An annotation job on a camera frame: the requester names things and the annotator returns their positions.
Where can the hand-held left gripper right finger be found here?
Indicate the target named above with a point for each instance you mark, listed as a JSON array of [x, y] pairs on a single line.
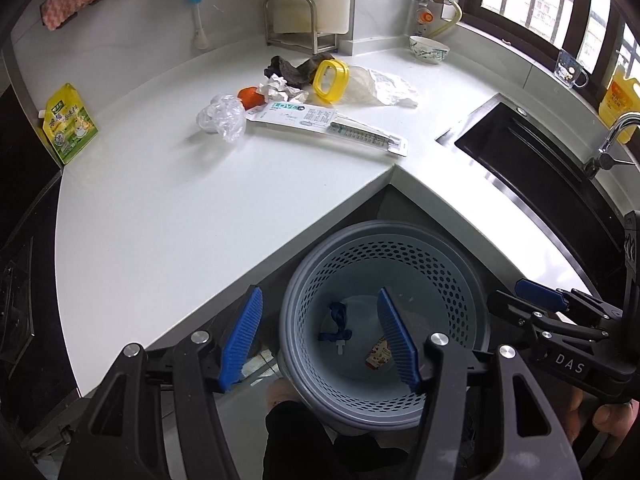
[[397, 340]]

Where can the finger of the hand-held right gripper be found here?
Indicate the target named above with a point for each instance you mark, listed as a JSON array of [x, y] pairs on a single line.
[[537, 291], [507, 307]]

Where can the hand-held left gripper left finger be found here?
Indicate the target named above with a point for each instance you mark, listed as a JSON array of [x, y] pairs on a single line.
[[244, 340]]

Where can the grey perforated waste basket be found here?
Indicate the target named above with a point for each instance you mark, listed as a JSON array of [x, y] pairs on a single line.
[[450, 285]]

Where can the clear plastic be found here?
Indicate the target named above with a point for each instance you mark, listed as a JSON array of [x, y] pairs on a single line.
[[222, 115]]

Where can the long white packaging card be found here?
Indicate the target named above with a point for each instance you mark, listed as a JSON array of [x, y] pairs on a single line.
[[325, 122]]

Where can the small orange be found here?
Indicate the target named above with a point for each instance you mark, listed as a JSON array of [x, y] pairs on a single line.
[[250, 96]]

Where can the clear plastic bag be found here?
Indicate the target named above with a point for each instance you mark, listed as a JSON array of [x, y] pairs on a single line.
[[380, 87]]

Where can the white tissue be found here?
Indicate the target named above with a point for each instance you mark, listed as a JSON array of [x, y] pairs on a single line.
[[280, 87]]

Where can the person's right hand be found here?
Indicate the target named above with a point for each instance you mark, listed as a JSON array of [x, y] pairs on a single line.
[[612, 417]]

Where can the small printed wrapper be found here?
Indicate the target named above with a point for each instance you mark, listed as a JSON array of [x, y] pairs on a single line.
[[377, 355]]

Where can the small white plastic piece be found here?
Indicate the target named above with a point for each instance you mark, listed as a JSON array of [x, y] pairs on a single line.
[[342, 346]]

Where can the blue ribbon scrap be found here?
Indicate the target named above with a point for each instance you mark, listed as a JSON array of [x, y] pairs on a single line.
[[340, 315]]

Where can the black kitchen sink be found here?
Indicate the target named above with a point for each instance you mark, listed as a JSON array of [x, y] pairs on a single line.
[[540, 170]]

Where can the chrome faucet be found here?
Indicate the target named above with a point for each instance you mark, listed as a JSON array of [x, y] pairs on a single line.
[[617, 135]]

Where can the yellow oil bottle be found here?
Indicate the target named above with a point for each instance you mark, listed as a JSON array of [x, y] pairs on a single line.
[[620, 100]]

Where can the printed glass mug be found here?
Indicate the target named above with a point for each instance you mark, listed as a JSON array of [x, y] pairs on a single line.
[[570, 69]]

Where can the white patterned bowl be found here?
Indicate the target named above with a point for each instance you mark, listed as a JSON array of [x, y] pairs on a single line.
[[429, 49]]

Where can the yellow rimmed clear lid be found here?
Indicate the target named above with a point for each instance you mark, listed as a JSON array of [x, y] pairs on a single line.
[[341, 80]]

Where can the black gas stove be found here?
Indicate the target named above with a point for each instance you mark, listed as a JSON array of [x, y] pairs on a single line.
[[25, 185]]

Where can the dark crumpled cloth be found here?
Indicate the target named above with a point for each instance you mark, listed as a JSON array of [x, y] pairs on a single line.
[[295, 70]]

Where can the green yellow refill pouch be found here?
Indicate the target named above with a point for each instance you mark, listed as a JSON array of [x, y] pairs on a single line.
[[67, 125]]

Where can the dark framed window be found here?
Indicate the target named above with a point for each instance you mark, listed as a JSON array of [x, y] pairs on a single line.
[[550, 0]]

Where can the metal board rack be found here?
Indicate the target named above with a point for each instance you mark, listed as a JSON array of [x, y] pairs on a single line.
[[300, 25]]

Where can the white bottle brush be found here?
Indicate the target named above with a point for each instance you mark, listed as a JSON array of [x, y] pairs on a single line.
[[197, 15]]

